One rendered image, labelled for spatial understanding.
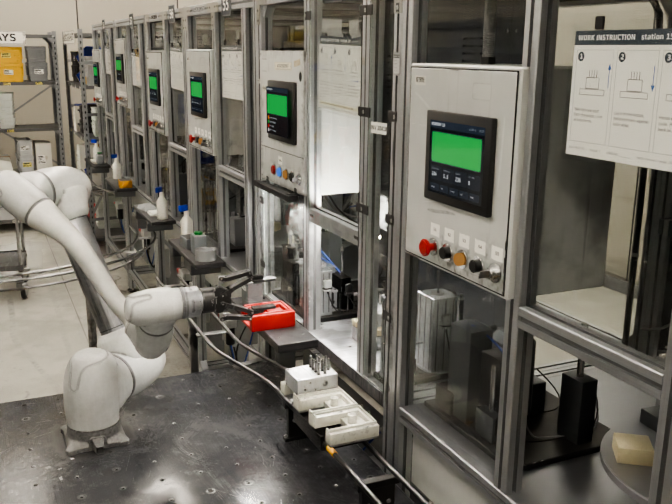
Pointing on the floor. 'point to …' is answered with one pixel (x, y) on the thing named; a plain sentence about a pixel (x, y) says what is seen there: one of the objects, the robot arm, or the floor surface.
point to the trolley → (16, 260)
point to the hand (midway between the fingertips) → (266, 293)
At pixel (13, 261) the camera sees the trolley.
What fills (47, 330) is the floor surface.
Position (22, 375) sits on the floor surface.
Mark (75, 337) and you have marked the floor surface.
